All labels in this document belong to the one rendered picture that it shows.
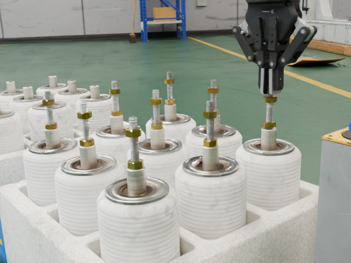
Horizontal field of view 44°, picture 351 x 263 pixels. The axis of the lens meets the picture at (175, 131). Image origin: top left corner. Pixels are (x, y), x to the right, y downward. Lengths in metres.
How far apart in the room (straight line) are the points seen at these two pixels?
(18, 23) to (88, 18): 1.04
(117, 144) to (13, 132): 0.30
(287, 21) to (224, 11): 6.58
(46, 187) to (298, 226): 0.37
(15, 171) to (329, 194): 0.63
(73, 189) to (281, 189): 0.29
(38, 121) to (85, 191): 0.44
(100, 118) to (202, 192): 0.53
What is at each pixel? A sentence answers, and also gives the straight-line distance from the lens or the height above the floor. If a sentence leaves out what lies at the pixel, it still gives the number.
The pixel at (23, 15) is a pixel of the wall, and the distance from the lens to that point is 7.07.
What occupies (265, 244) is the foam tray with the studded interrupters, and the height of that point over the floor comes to 0.16.
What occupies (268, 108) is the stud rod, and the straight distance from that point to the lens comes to 0.65.
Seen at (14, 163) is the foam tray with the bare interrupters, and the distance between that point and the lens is 0.94.
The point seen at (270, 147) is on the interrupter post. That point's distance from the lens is 0.66.
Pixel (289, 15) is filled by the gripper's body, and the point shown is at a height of 0.44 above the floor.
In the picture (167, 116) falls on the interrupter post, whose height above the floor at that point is 0.26.
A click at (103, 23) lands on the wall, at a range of 6.96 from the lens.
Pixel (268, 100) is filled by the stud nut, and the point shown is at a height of 0.32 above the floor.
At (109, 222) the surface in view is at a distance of 0.50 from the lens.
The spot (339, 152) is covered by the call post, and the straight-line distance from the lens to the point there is 0.50.
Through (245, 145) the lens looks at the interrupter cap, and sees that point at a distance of 0.66.
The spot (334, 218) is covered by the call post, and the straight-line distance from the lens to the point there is 0.53.
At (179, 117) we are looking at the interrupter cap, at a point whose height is 0.25.
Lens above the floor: 0.46
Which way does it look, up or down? 16 degrees down
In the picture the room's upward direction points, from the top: 2 degrees counter-clockwise
